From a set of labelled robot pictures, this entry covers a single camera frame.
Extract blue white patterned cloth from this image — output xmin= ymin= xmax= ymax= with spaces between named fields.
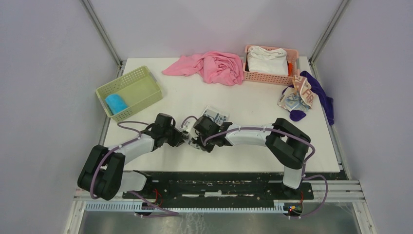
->
xmin=187 ymin=105 xmax=230 ymax=149

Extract green plastic basket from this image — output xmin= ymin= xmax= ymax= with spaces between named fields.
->
xmin=95 ymin=66 xmax=163 ymax=122

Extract blue towel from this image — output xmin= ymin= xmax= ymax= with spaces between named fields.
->
xmin=105 ymin=94 xmax=128 ymax=115

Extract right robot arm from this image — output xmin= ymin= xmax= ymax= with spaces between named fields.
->
xmin=183 ymin=116 xmax=315 ymax=199

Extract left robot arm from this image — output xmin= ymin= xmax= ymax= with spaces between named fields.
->
xmin=77 ymin=113 xmax=184 ymax=200

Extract pink towel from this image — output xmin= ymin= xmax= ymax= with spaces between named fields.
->
xmin=162 ymin=51 xmax=244 ymax=86

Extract purple cloth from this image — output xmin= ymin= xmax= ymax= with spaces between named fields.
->
xmin=282 ymin=71 xmax=335 ymax=125

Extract white folded towel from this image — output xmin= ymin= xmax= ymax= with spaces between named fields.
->
xmin=247 ymin=46 xmax=289 ymax=76

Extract beige rabbit print towel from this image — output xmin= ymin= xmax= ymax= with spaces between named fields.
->
xmin=277 ymin=76 xmax=315 ymax=112

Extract orange item in basket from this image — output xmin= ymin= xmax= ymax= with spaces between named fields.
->
xmin=287 ymin=62 xmax=293 ymax=77

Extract pink plastic basket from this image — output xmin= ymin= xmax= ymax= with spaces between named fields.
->
xmin=243 ymin=45 xmax=299 ymax=86

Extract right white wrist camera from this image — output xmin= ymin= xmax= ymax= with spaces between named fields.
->
xmin=182 ymin=119 xmax=198 ymax=140

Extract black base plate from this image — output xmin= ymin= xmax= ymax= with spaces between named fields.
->
xmin=125 ymin=171 xmax=316 ymax=209

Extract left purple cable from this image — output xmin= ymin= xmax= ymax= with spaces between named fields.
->
xmin=89 ymin=121 xmax=179 ymax=218

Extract purple cable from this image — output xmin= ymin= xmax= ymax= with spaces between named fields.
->
xmin=180 ymin=115 xmax=329 ymax=220
xmin=89 ymin=121 xmax=179 ymax=218

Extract white cable duct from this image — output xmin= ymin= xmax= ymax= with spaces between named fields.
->
xmin=85 ymin=201 xmax=287 ymax=214

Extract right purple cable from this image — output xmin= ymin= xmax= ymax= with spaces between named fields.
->
xmin=180 ymin=115 xmax=329 ymax=220

